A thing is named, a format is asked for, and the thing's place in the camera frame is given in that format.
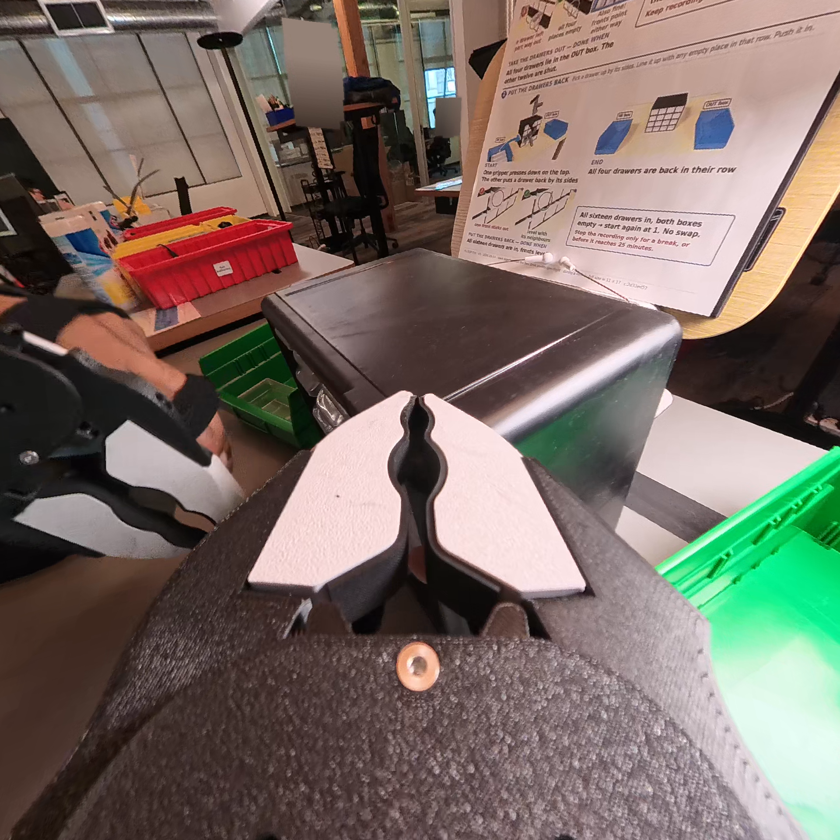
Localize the white window blinds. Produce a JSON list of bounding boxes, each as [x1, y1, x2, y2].
[[0, 33, 243, 204]]

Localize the large ribbed red bin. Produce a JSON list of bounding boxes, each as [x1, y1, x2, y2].
[[117, 220, 299, 310]]

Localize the grid of clear cabinet drawers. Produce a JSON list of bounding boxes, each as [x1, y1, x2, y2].
[[288, 350, 351, 437]]

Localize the black swivel chair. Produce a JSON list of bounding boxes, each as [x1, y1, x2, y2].
[[313, 139, 394, 262]]

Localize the wooden post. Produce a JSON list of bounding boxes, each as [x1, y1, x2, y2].
[[331, 0, 396, 231]]

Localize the black wall screen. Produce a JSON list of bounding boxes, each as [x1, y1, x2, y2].
[[0, 117, 60, 197]]

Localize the black drawer cabinet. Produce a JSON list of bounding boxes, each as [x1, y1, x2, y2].
[[261, 248, 682, 532]]

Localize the blue white paper towel pack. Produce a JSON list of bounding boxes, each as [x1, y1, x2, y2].
[[39, 202, 140, 310]]

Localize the ceiling air vent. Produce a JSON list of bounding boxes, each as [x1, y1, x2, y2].
[[37, 0, 113, 34]]

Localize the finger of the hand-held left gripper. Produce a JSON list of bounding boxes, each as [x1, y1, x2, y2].
[[12, 492, 217, 559], [102, 419, 245, 519]]

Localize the clear plastic drawer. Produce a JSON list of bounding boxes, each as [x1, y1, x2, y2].
[[237, 378, 297, 421]]

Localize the black backing panel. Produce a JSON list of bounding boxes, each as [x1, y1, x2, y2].
[[741, 88, 840, 272]]

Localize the printed instruction sheet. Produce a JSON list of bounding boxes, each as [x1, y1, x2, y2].
[[462, 0, 840, 316]]

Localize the narrow red bin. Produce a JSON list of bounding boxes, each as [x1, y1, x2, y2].
[[120, 205, 237, 240]]

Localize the dark blue backpack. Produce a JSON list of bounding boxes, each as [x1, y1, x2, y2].
[[340, 74, 402, 110]]

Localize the wooden side table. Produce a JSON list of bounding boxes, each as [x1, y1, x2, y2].
[[131, 242, 354, 351]]

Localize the person's left hand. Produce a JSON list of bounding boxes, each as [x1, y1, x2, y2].
[[55, 313, 234, 468]]

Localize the green plastic bin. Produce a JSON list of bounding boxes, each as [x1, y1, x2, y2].
[[197, 321, 323, 451], [656, 446, 840, 840]]

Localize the black floor lamp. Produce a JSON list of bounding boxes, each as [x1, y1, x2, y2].
[[196, 29, 291, 221]]

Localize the instruction poster on board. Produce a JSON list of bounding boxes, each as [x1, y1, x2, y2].
[[448, 39, 840, 340]]

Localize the silver ceiling duct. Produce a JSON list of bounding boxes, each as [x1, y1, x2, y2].
[[0, 0, 217, 31]]

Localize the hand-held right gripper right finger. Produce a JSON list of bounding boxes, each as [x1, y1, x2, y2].
[[421, 394, 587, 622]]

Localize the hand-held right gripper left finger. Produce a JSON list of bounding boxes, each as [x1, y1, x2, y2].
[[248, 391, 416, 624]]

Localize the thin beaded cord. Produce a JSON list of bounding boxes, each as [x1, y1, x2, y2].
[[524, 251, 657, 308]]

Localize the yellow plastic bin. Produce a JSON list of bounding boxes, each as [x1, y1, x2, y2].
[[110, 216, 251, 259]]

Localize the white paper sheet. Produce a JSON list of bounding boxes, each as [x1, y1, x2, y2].
[[147, 304, 201, 335]]

